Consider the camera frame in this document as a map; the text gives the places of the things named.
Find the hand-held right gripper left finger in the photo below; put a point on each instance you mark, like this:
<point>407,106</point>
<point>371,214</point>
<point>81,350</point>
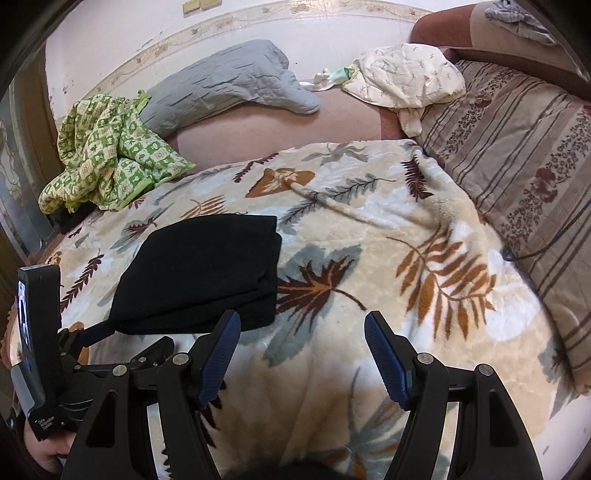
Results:
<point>217,355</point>

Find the grey quilted pillow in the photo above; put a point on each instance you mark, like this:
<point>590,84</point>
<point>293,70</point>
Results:
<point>221,83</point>

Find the beige wall switch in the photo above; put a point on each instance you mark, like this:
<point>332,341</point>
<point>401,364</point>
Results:
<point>203,4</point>

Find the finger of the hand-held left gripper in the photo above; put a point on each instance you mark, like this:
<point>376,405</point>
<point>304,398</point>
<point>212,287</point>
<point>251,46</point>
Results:
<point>99,331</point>
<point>154,350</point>

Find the pink bed sheet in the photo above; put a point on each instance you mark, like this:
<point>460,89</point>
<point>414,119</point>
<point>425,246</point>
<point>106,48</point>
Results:
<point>286,129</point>

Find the black pants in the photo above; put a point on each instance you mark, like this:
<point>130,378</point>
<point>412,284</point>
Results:
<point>198,272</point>

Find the cream printed cloth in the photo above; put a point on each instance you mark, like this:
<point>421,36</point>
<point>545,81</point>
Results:
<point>406,74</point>

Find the brown padded headboard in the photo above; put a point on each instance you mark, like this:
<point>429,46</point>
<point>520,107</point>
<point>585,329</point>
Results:
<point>443,27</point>

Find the grey crumpled cloth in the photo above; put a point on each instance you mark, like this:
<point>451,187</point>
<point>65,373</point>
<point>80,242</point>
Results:
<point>521,21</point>

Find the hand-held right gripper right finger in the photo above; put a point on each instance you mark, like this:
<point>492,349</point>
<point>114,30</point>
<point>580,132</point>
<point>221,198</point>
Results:
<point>388,360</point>

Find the brown striped floral pillow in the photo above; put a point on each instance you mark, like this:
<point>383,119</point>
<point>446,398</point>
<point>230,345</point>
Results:
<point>517,152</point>

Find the wooden wardrobe with mirror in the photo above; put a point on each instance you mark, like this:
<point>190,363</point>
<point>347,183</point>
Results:
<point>23,175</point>

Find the small white green cloth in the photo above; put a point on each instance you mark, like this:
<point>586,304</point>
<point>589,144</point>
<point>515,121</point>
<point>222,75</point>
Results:
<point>330,76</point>

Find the green patterned cloth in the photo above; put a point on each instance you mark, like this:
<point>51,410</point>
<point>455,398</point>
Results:
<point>115,157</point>

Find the leaf print fleece blanket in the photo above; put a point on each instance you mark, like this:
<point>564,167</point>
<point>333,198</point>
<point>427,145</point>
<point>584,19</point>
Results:
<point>369,258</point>

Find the person's left hand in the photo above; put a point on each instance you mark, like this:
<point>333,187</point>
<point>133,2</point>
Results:
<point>48,452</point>

